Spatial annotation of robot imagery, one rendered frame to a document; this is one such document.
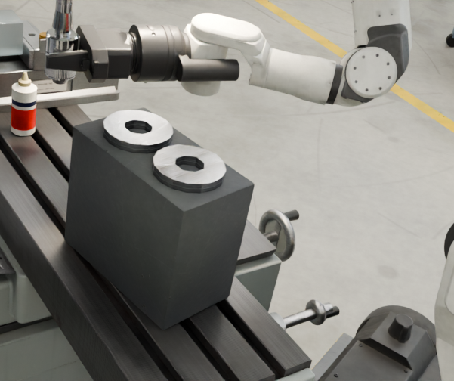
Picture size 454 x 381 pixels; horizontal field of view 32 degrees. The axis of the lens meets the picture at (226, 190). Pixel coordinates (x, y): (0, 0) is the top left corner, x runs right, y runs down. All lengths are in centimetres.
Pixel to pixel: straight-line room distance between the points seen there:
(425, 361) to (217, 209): 83
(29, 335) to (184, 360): 40
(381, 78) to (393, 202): 206
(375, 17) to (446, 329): 50
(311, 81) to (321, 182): 202
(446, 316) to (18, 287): 65
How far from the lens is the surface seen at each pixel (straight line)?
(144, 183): 95
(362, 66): 124
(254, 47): 125
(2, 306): 127
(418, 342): 167
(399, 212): 323
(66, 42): 120
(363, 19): 128
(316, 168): 336
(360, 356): 162
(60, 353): 139
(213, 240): 98
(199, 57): 126
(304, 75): 127
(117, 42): 123
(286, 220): 171
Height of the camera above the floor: 165
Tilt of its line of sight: 33 degrees down
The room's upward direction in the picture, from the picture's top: 12 degrees clockwise
